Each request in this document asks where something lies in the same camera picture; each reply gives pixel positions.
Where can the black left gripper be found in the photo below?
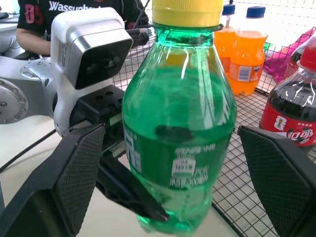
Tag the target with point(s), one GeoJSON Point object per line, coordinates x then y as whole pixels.
{"type": "Point", "coordinates": [98, 103]}

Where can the person in black printed shirt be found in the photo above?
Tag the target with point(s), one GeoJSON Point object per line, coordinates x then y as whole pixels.
{"type": "Point", "coordinates": [39, 7]}

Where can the cola bottle red cap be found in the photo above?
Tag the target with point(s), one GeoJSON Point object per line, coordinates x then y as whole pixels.
{"type": "Point", "coordinates": [291, 103]}

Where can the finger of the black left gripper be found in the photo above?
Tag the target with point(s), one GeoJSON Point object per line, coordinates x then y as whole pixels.
{"type": "Point", "coordinates": [172, 133]}
{"type": "Point", "coordinates": [123, 190]}

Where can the orange soda bottle blue cap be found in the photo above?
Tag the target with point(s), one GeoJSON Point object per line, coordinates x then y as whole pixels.
{"type": "Point", "coordinates": [249, 49]}
{"type": "Point", "coordinates": [222, 42]}

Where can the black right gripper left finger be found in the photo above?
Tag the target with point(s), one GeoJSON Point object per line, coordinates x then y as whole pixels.
{"type": "Point", "coordinates": [74, 172]}

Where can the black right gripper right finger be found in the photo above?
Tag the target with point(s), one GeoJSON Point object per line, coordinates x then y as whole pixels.
{"type": "Point", "coordinates": [276, 177]}

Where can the green soda bottle yellow cap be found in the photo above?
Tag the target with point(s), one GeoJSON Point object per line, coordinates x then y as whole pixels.
{"type": "Point", "coordinates": [177, 98]}

